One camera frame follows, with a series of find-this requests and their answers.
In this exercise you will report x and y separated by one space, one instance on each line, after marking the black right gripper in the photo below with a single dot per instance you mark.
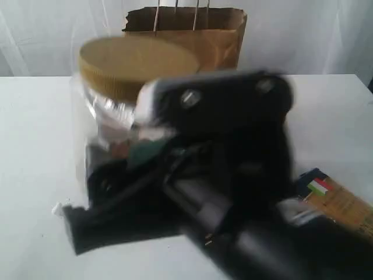
222 184

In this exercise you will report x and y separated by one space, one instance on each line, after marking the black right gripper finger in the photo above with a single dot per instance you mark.
126 205

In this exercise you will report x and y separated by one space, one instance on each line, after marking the nut jar with gold lid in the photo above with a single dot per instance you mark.
112 71

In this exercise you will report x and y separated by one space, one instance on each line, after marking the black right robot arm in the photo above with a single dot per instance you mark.
315 248

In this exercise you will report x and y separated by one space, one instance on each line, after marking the brown paper shopping bag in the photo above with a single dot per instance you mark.
213 35

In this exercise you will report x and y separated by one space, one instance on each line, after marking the white paper wad far left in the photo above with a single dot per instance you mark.
57 210

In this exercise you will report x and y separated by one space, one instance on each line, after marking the spaghetti packet with Italian flag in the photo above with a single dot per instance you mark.
336 202

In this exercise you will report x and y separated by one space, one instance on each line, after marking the white backdrop curtain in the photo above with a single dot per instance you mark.
42 38

